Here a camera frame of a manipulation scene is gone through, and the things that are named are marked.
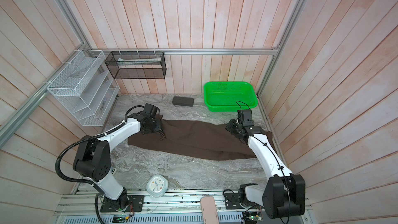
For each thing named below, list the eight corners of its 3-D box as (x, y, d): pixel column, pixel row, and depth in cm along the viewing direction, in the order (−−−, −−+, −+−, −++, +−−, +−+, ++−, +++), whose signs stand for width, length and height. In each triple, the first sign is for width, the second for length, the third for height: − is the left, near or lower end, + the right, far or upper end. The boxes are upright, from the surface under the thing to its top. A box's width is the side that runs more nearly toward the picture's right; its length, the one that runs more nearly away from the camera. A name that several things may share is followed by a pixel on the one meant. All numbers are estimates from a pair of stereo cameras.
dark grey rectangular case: (171, 104, 117) (171, 102, 115) (174, 97, 121) (173, 95, 120) (193, 106, 115) (193, 104, 113) (194, 99, 120) (194, 97, 118)
